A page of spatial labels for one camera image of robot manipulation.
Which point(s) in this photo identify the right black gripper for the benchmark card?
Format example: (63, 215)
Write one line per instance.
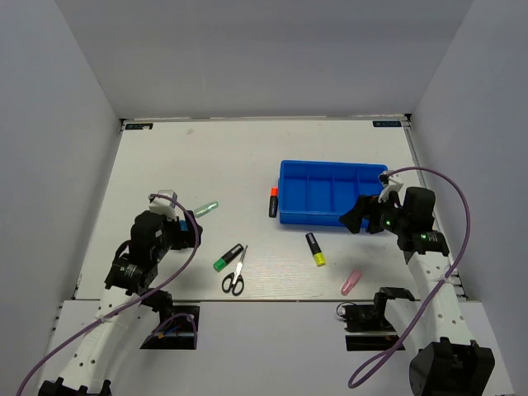
(353, 219)

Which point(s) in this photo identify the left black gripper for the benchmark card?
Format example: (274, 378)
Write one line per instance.
(185, 238)

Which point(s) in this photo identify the green translucent glue bottle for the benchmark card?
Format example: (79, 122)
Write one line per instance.
(205, 209)

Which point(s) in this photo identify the green highlighter marker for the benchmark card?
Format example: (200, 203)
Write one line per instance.
(228, 257)

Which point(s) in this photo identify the pink translucent glue bottle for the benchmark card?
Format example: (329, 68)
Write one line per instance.
(351, 282)

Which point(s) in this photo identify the yellow highlighter marker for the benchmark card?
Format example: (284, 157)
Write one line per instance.
(315, 249)

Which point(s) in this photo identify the blue compartment tray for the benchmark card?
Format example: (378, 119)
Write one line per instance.
(316, 193)

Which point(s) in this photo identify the black handled scissors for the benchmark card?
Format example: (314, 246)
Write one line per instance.
(233, 283)

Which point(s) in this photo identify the orange highlighter marker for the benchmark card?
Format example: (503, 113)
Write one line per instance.
(273, 203)

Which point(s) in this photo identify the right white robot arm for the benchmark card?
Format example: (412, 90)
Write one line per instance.
(446, 359)

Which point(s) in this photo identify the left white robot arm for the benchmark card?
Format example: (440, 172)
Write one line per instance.
(154, 233)

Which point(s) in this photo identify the right corner label sticker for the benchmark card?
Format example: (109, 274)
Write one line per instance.
(386, 123)

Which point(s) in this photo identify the corner label sticker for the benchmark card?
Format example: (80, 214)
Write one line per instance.
(386, 123)
(139, 126)

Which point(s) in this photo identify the left corner label sticker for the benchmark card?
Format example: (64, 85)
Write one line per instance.
(139, 126)

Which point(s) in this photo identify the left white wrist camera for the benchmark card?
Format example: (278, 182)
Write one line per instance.
(163, 203)

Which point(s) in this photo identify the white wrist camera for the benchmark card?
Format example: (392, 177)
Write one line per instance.
(391, 182)
(163, 203)

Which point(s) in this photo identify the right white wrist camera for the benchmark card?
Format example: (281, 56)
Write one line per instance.
(391, 182)

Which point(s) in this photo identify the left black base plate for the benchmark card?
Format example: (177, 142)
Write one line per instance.
(178, 329)

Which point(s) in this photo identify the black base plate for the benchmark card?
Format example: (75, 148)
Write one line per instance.
(178, 329)
(365, 328)

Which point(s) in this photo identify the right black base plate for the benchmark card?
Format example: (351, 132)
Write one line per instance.
(365, 328)

